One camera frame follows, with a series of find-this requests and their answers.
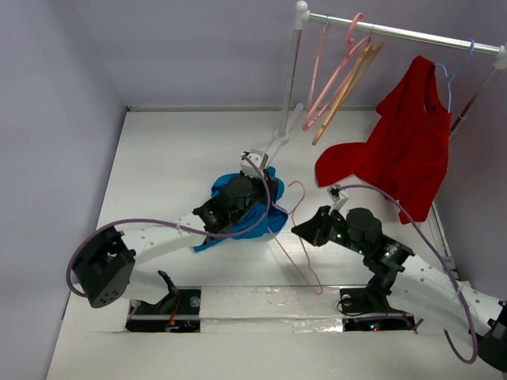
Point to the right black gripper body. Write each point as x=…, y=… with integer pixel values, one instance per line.
x=322, y=223

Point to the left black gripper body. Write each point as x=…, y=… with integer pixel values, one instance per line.
x=258, y=194

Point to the thin pink wire hanger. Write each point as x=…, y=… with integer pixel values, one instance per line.
x=318, y=288

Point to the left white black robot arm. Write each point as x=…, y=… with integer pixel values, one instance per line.
x=106, y=264

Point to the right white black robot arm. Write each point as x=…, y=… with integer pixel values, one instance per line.
x=403, y=282

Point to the red t shirt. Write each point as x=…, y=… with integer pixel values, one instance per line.
x=407, y=153

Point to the thick pink plastic hanger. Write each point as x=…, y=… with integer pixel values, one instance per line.
x=351, y=48

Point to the wooden hanger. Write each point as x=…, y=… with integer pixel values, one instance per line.
x=363, y=62

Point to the white clothes rack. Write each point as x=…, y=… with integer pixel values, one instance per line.
x=471, y=36

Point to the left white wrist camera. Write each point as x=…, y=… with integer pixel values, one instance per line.
x=253, y=162

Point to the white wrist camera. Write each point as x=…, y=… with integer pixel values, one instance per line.
x=339, y=197
x=253, y=162

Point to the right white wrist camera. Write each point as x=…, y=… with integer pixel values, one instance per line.
x=339, y=197

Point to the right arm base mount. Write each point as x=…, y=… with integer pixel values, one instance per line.
x=366, y=309

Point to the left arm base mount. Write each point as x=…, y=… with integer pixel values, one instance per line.
x=177, y=312

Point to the blue wire hanger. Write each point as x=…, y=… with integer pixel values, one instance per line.
x=450, y=75

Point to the leftmost pink wire hanger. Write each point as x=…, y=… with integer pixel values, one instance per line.
x=311, y=107

